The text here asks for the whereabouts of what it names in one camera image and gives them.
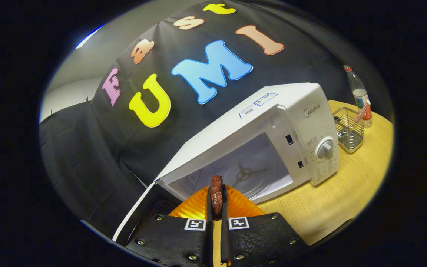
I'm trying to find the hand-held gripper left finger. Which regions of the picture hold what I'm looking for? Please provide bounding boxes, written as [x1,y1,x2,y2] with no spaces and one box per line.
[125,185,214,267]

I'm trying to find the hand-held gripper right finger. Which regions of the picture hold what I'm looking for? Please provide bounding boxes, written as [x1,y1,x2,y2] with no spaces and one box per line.
[220,185,308,266]

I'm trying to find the reddish brown meat slice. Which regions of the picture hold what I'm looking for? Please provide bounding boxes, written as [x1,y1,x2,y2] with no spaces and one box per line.
[209,175,224,219]

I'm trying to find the white toaster oven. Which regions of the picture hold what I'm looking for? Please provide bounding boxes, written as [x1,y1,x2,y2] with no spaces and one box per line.
[112,82,340,246]

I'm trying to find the red white striped straw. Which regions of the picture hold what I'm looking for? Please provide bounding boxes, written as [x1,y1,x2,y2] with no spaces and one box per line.
[354,100,370,125]

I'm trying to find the clear plastic bottle red label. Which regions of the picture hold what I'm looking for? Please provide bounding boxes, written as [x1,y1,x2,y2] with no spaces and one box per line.
[343,65,373,128]

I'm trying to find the metal wire basket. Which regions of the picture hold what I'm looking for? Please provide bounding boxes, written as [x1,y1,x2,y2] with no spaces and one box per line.
[333,107,364,154]

